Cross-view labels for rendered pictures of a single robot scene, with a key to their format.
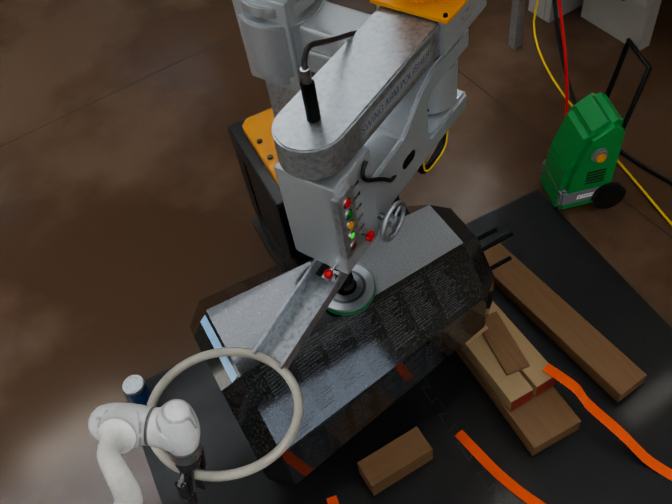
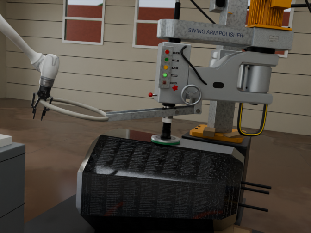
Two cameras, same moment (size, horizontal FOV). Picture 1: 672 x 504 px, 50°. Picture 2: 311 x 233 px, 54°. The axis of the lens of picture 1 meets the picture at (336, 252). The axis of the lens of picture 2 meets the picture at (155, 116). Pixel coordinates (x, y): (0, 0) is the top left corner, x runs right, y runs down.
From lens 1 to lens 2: 2.16 m
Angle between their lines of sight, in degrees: 54
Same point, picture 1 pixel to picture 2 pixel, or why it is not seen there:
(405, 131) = (220, 67)
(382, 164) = (200, 69)
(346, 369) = (135, 162)
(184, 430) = (47, 59)
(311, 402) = (111, 163)
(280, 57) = not seen: hidden behind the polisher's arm
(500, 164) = not seen: outside the picture
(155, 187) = not seen: hidden behind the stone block
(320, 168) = (163, 29)
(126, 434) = (37, 55)
